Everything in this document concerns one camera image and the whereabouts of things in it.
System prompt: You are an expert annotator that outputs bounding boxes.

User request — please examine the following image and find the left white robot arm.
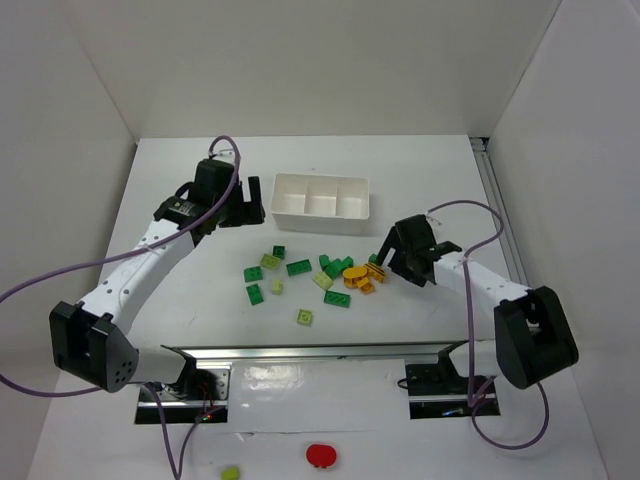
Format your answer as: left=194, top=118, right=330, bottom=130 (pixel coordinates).
left=49, top=158, right=265, bottom=393

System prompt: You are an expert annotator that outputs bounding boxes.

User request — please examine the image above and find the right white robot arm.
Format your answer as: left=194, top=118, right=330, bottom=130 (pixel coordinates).
left=377, top=214, right=579, bottom=390

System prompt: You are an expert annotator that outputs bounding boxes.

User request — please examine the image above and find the yellow oval lego plate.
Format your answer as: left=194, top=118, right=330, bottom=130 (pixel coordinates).
left=343, top=266, right=368, bottom=281

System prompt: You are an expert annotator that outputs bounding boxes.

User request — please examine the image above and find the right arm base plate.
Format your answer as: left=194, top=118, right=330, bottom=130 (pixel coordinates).
left=397, top=364, right=472, bottom=420

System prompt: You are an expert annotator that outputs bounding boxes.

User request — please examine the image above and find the dark green lego cluster piece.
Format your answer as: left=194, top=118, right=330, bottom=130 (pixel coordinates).
left=319, top=254, right=343, bottom=279

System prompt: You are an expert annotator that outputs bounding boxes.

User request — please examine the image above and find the light green lego small cube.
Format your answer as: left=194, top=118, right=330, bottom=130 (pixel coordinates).
left=271, top=279, right=283, bottom=295

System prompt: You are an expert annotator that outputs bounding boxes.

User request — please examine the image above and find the dark green lego 2x2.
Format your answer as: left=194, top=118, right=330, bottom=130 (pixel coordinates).
left=246, top=284, right=264, bottom=306
left=243, top=266, right=263, bottom=283

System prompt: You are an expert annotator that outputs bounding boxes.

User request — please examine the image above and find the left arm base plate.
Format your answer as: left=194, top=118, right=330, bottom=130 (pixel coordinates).
left=154, top=363, right=231, bottom=425

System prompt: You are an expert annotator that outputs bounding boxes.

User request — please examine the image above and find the dark green lego small square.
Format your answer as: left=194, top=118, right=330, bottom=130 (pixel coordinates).
left=272, top=245, right=286, bottom=260

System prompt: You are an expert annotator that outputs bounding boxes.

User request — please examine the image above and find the aluminium rail right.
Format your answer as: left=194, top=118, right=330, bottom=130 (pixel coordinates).
left=469, top=137, right=529, bottom=284

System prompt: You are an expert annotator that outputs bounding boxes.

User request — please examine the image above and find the light green lego 2x2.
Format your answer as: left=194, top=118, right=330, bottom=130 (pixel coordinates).
left=296, top=309, right=313, bottom=326
left=260, top=254, right=281, bottom=271

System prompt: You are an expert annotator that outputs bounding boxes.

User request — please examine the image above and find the red round lego piece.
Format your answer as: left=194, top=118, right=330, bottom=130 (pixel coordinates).
left=305, top=444, right=338, bottom=469

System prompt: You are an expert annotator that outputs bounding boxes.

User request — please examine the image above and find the light green lego 2x2 front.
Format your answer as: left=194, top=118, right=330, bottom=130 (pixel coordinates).
left=296, top=309, right=313, bottom=326

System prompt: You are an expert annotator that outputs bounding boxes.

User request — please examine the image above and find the aluminium rail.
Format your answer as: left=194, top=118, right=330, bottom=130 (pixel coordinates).
left=177, top=340, right=467, bottom=362
left=469, top=137, right=529, bottom=284

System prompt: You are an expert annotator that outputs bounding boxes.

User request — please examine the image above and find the lime lego on front shelf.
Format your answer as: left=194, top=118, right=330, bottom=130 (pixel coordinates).
left=220, top=466, right=240, bottom=480

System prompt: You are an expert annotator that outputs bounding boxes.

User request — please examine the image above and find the aluminium rail front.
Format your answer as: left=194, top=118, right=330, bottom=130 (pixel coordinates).
left=177, top=340, right=467, bottom=362

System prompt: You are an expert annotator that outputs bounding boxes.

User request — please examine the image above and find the dark green lego arch piece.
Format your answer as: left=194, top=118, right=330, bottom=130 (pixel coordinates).
left=338, top=256, right=354, bottom=272

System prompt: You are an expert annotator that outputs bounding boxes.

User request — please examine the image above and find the white three-compartment container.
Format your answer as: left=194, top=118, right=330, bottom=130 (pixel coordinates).
left=270, top=173, right=370, bottom=235

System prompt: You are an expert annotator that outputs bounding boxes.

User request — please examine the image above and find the yellow black striped lego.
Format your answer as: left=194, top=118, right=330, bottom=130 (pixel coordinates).
left=364, top=262, right=386, bottom=283

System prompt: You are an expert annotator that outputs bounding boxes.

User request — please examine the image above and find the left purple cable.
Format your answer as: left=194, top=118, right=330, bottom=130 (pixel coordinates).
left=0, top=135, right=242, bottom=480

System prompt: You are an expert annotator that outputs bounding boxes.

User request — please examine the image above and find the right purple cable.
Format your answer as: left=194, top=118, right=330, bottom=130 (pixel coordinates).
left=425, top=200, right=550, bottom=452

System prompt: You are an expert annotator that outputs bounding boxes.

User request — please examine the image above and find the purple cable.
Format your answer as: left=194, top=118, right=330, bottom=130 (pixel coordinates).
left=425, top=200, right=550, bottom=452
left=0, top=135, right=242, bottom=480

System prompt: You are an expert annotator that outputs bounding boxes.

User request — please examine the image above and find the yellow lego small brick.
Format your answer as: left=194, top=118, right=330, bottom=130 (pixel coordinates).
left=344, top=276, right=375, bottom=294

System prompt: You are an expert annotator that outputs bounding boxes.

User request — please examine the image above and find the dark green lego 2x3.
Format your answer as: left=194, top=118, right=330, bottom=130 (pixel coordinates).
left=323, top=291, right=351, bottom=308
left=286, top=259, right=312, bottom=276

